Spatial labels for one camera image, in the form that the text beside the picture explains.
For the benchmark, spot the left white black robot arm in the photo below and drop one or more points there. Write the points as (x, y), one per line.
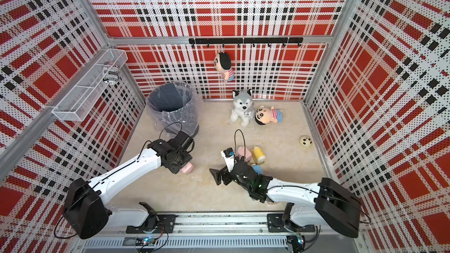
(85, 205)

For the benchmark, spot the lying cartoon boy doll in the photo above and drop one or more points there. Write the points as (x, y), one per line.
(265, 115)

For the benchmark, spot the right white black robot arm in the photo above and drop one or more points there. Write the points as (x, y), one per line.
(326, 203)

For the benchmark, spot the black white can in basket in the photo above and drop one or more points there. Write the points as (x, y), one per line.
(110, 73)

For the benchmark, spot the pink sharpener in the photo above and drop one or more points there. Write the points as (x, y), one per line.
(187, 168)
(244, 152)

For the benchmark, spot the husky plush toy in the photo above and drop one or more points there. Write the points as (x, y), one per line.
(243, 107)

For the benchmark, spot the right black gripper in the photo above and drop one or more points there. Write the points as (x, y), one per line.
(217, 178)

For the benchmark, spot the hanging cartoon boy doll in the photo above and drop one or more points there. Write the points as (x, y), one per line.
(223, 65)

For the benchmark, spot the left green circuit board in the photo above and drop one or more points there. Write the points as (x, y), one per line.
(144, 242)

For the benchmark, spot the green circuit board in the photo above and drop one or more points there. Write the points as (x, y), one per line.
(296, 244)
(144, 242)

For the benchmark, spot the blue sharpener middle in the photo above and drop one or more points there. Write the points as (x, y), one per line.
(257, 169)

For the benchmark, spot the right green circuit board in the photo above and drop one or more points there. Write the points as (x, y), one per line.
(296, 244)

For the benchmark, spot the cream panda face ball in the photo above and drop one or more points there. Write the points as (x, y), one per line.
(305, 141)

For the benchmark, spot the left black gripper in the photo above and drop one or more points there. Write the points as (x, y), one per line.
(176, 169)

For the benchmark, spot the grey bin with plastic liner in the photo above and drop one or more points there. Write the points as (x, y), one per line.
(173, 107)

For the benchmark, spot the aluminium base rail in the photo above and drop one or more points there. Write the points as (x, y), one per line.
(196, 232)

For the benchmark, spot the yellow pencil sharpener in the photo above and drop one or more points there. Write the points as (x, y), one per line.
(258, 155)

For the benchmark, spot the white wire wall basket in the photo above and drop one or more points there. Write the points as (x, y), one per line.
(82, 97)

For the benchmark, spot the black wall hook rail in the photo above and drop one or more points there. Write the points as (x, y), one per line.
(246, 40)

